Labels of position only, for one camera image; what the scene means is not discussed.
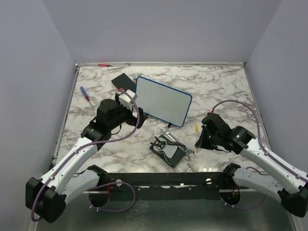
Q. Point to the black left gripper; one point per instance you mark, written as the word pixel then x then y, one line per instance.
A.
pixel 133 119

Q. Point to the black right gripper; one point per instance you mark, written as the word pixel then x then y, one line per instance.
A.
pixel 202 143

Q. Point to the yellow capped white marker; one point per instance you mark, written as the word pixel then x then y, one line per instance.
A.
pixel 196 138

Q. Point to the blue framed whiteboard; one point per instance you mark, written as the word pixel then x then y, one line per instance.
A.
pixel 162 101

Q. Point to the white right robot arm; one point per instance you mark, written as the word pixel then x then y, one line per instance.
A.
pixel 283 182

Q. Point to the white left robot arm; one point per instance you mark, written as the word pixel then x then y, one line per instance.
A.
pixel 48 196

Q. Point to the black flat box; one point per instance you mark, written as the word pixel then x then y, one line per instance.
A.
pixel 123 81

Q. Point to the chrome combination wrench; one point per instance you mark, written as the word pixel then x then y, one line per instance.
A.
pixel 168 134

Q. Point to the blue red screwdriver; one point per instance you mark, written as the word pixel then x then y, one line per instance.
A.
pixel 86 96

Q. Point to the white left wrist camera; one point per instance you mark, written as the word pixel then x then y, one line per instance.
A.
pixel 126 99

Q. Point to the black network switch box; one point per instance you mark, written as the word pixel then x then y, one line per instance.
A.
pixel 168 154

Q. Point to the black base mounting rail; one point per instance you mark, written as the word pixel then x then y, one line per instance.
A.
pixel 160 186

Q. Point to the red marker on rail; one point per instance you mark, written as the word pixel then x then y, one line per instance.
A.
pixel 104 65

